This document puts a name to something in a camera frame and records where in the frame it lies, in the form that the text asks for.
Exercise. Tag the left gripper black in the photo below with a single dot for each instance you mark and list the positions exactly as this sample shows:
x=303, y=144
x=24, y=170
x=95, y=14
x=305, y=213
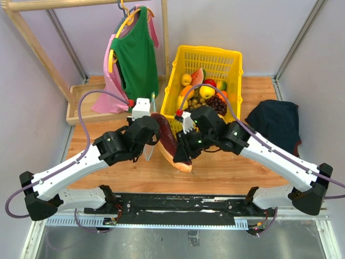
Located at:
x=131, y=123

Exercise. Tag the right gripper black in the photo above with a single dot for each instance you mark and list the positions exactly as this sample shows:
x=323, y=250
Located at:
x=184, y=152

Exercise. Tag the papaya slice toy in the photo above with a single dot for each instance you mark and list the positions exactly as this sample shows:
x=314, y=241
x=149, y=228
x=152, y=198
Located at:
x=168, y=143

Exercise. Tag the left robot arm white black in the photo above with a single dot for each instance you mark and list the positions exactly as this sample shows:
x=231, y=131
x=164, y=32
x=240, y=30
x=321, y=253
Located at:
x=47, y=193

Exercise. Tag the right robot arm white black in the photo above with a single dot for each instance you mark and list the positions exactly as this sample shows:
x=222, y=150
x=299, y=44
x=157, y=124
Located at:
x=307, y=182

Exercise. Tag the green tank top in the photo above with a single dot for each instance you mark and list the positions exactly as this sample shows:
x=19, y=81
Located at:
x=135, y=56

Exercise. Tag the yellow lemon toy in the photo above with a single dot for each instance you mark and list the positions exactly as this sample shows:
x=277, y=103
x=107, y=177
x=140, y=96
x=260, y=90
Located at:
x=179, y=102

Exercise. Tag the pink shirt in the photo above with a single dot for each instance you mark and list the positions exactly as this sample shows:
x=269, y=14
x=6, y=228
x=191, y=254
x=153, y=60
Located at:
x=113, y=99

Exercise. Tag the green grape bunch toy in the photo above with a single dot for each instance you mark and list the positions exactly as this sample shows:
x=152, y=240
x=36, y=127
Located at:
x=196, y=102

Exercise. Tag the orange mango toy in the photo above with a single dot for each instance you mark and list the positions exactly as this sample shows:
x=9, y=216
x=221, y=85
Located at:
x=183, y=93

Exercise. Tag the yellow peach toy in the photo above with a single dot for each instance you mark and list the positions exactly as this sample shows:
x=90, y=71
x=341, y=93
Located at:
x=186, y=79

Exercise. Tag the yellow apple toy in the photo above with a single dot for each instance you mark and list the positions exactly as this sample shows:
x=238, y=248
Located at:
x=207, y=92

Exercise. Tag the wooden clothes rack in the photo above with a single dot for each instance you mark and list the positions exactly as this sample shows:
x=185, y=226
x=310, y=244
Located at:
x=36, y=71

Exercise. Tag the watermelon slice toy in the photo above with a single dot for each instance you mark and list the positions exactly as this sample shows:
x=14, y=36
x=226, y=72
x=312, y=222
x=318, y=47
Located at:
x=198, y=77

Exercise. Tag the orange fruit toy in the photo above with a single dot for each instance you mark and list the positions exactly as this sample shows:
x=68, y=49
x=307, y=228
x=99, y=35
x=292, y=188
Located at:
x=223, y=95

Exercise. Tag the red apple toy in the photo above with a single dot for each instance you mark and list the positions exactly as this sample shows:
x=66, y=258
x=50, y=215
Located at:
x=210, y=82

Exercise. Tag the green red mango toy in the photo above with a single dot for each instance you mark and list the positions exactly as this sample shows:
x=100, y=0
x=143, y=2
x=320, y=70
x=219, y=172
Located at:
x=221, y=85

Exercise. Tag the yellow plastic basket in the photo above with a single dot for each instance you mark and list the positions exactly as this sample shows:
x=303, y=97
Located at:
x=198, y=64

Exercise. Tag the dark navy cloth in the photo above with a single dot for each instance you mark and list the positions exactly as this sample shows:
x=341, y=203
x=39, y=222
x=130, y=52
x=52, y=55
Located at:
x=278, y=122

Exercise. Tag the yellow clothes hanger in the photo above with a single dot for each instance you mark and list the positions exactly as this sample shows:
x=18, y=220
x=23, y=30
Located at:
x=126, y=25

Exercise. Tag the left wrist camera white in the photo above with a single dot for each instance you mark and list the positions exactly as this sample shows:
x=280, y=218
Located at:
x=141, y=108

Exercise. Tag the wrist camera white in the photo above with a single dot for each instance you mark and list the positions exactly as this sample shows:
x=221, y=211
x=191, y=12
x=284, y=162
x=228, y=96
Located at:
x=185, y=118
x=141, y=108

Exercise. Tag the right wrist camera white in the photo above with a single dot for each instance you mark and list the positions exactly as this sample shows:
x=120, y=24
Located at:
x=185, y=118

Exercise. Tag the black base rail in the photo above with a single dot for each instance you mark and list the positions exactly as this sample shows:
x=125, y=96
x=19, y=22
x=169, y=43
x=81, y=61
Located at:
x=178, y=211

